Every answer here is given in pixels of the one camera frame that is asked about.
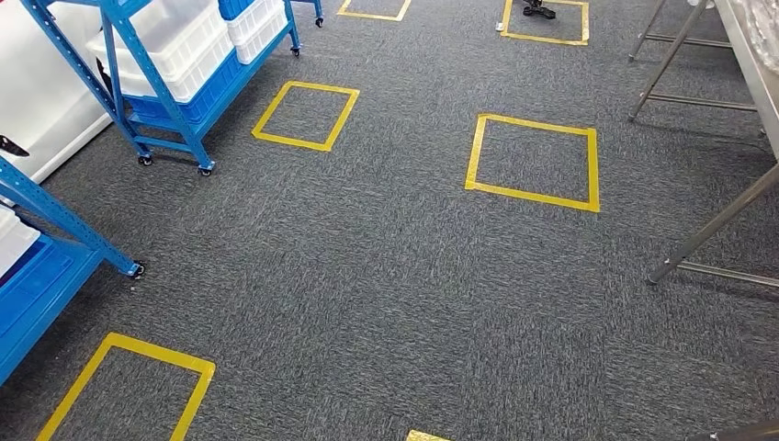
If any blue plastic bin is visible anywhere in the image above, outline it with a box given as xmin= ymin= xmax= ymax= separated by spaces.
xmin=218 ymin=0 xmax=257 ymax=21
xmin=124 ymin=51 xmax=244 ymax=125

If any blue metal shelf rack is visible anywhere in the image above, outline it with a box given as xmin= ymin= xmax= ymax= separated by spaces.
xmin=0 ymin=154 xmax=147 ymax=388
xmin=21 ymin=0 xmax=323 ymax=177

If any small black part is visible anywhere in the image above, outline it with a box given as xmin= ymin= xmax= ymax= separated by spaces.
xmin=0 ymin=134 xmax=30 ymax=158

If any person's black shoe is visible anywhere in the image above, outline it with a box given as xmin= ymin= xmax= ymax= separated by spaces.
xmin=522 ymin=0 xmax=558 ymax=20

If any clear plastic wrap sheet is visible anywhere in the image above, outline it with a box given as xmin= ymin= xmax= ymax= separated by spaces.
xmin=733 ymin=0 xmax=779 ymax=75

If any white plastic bin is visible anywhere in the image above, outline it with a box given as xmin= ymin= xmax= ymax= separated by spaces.
xmin=85 ymin=0 xmax=230 ymax=77
xmin=0 ymin=207 xmax=42 ymax=278
xmin=226 ymin=0 xmax=289 ymax=65
xmin=115 ymin=30 xmax=235 ymax=104

